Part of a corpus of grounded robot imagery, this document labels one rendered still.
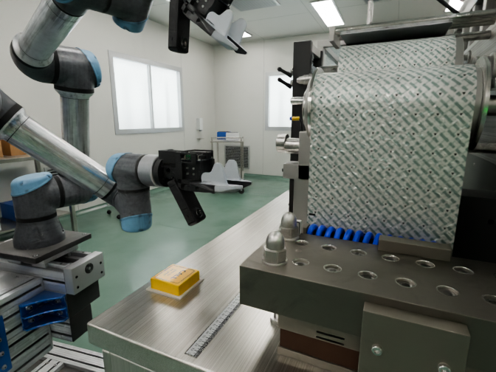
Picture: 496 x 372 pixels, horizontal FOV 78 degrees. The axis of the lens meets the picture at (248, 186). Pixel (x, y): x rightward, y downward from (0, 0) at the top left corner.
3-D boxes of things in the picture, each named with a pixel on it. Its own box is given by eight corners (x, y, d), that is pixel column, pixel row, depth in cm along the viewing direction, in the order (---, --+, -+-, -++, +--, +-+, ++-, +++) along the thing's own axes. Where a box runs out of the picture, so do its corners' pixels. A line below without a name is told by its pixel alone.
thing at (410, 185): (307, 229, 59) (311, 132, 55) (452, 252, 49) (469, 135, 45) (306, 230, 58) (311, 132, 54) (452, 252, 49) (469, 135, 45)
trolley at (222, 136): (216, 183, 603) (215, 131, 582) (245, 184, 602) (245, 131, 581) (209, 194, 514) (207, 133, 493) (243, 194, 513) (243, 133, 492)
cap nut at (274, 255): (267, 253, 46) (268, 225, 45) (291, 257, 45) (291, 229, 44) (257, 263, 43) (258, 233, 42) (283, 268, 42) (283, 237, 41)
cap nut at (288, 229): (281, 232, 55) (282, 207, 54) (301, 235, 54) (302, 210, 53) (274, 238, 52) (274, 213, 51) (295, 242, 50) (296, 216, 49)
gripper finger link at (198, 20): (209, 26, 58) (184, 1, 61) (205, 33, 58) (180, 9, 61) (224, 35, 62) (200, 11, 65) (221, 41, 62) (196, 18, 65)
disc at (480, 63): (457, 149, 57) (469, 65, 54) (460, 149, 57) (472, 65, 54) (476, 156, 44) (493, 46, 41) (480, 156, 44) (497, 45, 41)
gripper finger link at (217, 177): (233, 165, 57) (196, 162, 62) (233, 195, 58) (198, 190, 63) (243, 163, 59) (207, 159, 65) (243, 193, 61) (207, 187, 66)
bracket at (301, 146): (285, 257, 75) (288, 130, 69) (311, 261, 72) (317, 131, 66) (278, 265, 71) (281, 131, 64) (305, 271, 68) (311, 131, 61)
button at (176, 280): (173, 273, 67) (172, 263, 66) (200, 280, 64) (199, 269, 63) (150, 288, 61) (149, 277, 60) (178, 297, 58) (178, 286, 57)
